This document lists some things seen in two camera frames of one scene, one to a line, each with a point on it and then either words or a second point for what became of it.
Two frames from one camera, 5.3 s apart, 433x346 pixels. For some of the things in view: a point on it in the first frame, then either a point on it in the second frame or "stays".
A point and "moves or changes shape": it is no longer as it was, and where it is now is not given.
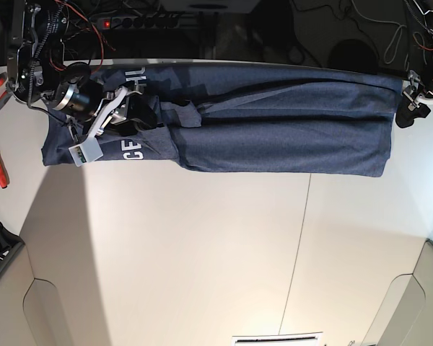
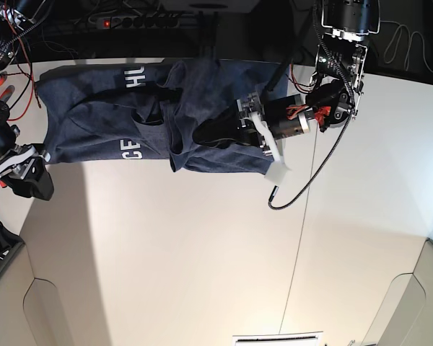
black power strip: (135, 22) stays
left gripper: (140, 116) -> (37, 183)
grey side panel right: (415, 311) stays
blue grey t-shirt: (245, 118) moves or changes shape
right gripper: (415, 91) -> (263, 122)
